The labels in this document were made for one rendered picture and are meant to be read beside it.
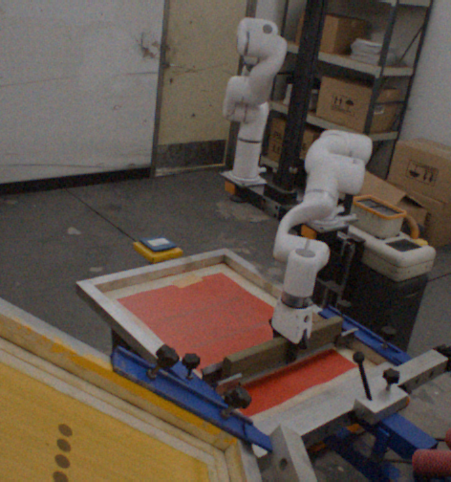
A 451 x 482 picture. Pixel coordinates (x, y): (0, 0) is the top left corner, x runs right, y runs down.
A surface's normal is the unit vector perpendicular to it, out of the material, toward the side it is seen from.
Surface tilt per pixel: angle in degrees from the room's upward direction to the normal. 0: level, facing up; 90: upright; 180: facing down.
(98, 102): 90
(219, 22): 90
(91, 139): 90
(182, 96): 90
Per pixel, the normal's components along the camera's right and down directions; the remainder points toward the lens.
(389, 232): 0.58, 0.44
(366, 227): -0.80, 0.18
